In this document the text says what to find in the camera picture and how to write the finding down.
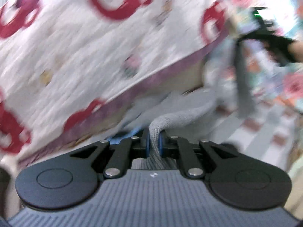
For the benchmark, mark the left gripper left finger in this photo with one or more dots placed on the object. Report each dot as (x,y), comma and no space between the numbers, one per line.
(131,146)

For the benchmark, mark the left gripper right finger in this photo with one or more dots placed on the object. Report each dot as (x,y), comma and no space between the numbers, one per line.
(182,152)

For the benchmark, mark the grey knit sweater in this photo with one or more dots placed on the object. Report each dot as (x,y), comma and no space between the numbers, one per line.
(191,116)

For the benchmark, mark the person right hand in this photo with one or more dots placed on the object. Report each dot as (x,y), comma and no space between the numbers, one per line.
(296,50)

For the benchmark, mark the colourful floral quilt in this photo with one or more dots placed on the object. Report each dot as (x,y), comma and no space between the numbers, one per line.
(281,82)

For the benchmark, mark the checkered bed sheet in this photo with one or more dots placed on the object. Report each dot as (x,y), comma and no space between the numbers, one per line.
(268,133)

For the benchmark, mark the white red bear quilt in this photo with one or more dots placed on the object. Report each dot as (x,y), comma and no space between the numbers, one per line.
(68,64)

